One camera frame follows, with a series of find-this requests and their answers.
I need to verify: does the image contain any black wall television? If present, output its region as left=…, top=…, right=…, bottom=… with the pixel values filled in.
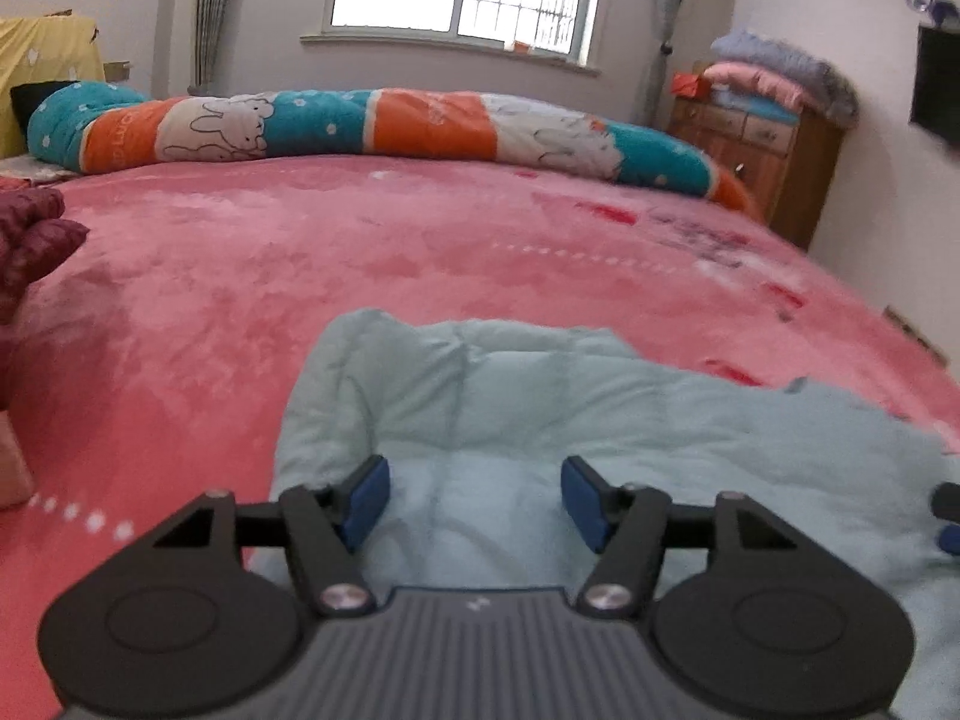
left=909, top=24, right=960, bottom=143

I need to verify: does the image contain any light blue puffer jacket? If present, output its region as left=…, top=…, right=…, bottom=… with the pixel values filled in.
left=247, top=307, right=960, bottom=720

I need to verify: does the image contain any grey checked curtain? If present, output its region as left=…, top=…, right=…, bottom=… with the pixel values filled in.
left=649, top=0, right=702, bottom=128
left=187, top=0, right=260, bottom=95

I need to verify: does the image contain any pink patterned pillow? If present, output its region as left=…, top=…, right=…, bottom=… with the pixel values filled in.
left=0, top=156, right=76, bottom=187

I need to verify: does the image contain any pink folded quilt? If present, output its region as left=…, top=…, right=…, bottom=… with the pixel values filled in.
left=701, top=61, right=815, bottom=110

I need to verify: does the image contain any pink printed bed blanket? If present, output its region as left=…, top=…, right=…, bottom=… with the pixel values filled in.
left=0, top=154, right=960, bottom=720

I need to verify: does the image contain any wooden cabinet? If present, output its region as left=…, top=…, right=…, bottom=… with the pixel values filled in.
left=667, top=90, right=845, bottom=252

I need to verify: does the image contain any wall socket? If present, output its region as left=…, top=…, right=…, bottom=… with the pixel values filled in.
left=885, top=306, right=950, bottom=365

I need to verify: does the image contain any stack of folded blankets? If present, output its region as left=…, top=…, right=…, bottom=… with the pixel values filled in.
left=709, top=30, right=858, bottom=121

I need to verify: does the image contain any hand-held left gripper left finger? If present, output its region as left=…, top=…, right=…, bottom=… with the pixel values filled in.
left=154, top=456, right=391, bottom=617

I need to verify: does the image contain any teal orange white rolled quilt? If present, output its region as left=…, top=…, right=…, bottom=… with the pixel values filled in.
left=26, top=82, right=755, bottom=215

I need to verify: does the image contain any teal folded cloth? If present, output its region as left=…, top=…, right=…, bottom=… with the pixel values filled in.
left=709, top=86, right=807, bottom=125

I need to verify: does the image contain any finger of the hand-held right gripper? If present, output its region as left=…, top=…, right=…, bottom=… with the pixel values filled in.
left=930, top=480, right=960, bottom=557

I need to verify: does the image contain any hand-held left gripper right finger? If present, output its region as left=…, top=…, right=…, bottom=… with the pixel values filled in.
left=561, top=456, right=797, bottom=617

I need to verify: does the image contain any yellow headboard cover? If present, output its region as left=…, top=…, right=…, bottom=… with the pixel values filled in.
left=0, top=11, right=106, bottom=158

